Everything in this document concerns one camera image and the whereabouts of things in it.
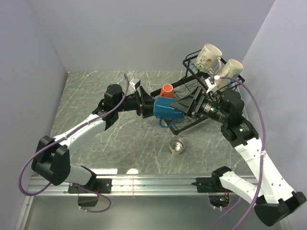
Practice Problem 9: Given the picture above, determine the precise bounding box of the orange mug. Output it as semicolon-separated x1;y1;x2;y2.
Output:
159;84;175;98

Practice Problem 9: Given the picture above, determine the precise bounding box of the stainless steel cup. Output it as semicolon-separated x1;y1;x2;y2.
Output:
169;137;185;156

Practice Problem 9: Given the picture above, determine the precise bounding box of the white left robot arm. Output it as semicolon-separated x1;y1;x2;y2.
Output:
31;84;155;193

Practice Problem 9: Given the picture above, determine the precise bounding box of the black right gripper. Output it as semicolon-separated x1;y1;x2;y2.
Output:
170;85;229;124

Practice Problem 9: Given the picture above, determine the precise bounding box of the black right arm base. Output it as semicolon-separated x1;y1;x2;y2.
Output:
191;177;224;193

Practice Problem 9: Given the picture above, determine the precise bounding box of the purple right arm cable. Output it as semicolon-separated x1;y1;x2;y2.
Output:
212;76;266;230

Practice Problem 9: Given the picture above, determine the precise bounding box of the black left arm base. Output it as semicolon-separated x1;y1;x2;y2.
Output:
68;178;112;194

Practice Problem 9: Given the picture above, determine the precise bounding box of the dark blue handled mug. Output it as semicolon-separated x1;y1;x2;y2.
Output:
153;96;185;128

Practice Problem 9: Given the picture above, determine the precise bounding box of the aluminium mounting rail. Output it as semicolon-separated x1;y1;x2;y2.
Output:
27;174;210;196

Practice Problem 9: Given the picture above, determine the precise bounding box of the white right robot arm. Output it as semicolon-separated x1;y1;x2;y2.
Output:
171;87;307;227

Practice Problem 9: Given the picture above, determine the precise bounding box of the black wire dish rack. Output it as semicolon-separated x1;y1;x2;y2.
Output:
151;50;239;135

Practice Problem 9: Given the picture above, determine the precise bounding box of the green inside floral mug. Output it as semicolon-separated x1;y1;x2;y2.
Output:
195;43;223;75

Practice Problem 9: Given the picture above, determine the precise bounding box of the beige floral mug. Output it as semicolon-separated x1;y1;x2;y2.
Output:
217;59;244;90

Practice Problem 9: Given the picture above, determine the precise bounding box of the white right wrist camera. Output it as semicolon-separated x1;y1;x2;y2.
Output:
205;75;220;94

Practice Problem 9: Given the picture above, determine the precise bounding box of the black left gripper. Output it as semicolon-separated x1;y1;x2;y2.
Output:
115;86;163;118

